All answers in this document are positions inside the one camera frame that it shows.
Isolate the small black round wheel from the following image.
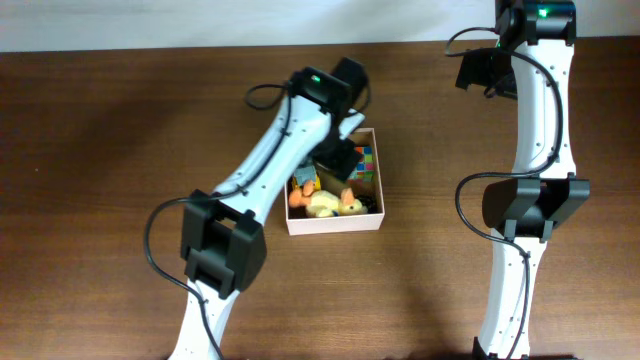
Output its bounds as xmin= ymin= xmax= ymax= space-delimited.
xmin=356 ymin=195 xmax=378 ymax=214

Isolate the colourful puzzle cube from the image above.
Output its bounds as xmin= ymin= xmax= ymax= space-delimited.
xmin=348 ymin=146 xmax=375 ymax=182

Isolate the yellow grey toy truck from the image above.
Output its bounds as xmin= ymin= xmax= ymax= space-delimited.
xmin=291 ymin=163 xmax=321 ymax=190

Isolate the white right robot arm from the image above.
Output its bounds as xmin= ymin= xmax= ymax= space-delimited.
xmin=456 ymin=0 xmax=590 ymax=359

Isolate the yellow plush bunny toy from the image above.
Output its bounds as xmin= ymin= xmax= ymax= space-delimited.
xmin=288 ymin=181 xmax=368 ymax=218

